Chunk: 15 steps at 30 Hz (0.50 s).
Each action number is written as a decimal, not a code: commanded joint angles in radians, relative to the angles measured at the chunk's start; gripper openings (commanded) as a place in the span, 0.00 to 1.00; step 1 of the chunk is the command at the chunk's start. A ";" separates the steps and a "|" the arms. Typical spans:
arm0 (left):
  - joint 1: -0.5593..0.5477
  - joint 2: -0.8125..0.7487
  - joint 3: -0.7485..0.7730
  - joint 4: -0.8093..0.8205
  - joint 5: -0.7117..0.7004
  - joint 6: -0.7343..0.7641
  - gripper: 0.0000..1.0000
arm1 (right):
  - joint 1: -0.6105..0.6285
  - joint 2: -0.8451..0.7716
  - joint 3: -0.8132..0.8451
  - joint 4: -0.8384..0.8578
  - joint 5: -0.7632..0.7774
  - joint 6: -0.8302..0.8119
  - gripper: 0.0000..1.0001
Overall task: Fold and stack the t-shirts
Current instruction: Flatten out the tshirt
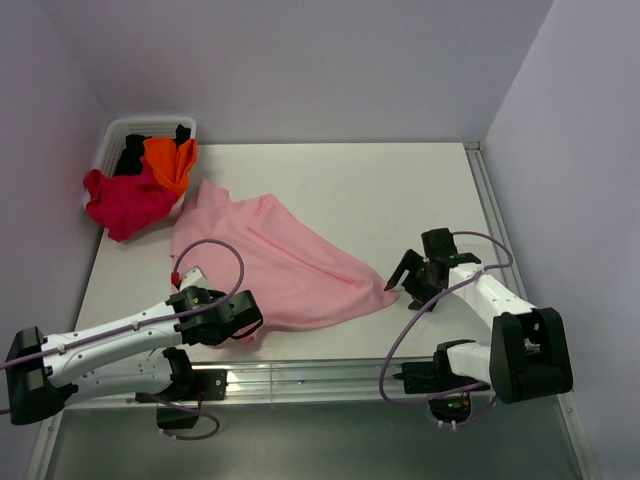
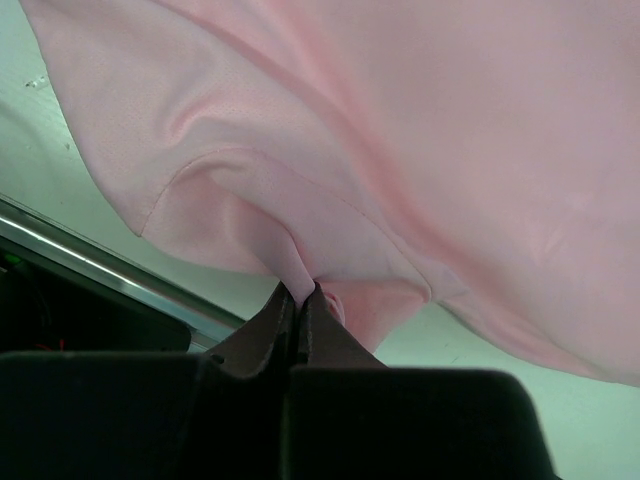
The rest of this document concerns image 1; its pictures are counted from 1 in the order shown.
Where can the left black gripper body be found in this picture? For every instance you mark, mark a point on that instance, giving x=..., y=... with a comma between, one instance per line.
x=222, y=337

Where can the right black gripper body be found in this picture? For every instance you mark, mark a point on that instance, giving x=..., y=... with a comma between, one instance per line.
x=421, y=287

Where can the pink t-shirt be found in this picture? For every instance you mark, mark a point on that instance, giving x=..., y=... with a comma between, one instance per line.
x=299, y=280

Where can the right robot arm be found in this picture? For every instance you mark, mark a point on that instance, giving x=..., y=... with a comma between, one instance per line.
x=527, y=357

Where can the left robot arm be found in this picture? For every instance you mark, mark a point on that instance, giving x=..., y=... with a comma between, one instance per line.
x=142, y=354

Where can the red t-shirt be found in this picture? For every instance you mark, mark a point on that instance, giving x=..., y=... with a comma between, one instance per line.
x=124, y=205

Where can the orange t-shirt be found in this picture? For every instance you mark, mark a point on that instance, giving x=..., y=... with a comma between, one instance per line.
x=170, y=163

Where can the black t-shirt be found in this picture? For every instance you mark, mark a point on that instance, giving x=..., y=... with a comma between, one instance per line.
x=129, y=162

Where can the white plastic basket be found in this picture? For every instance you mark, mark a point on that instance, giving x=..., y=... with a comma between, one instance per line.
x=114, y=142

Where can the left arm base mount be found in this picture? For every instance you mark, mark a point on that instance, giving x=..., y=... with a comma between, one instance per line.
x=200, y=385

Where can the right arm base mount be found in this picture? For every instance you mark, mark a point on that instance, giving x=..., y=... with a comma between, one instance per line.
x=426, y=378

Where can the aluminium front rail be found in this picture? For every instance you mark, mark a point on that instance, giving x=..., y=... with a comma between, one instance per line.
x=247, y=383

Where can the aluminium rail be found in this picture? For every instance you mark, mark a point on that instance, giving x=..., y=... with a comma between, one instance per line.
x=496, y=227
x=247, y=383

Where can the aluminium right rail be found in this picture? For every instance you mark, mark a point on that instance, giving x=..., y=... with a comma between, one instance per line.
x=496, y=227

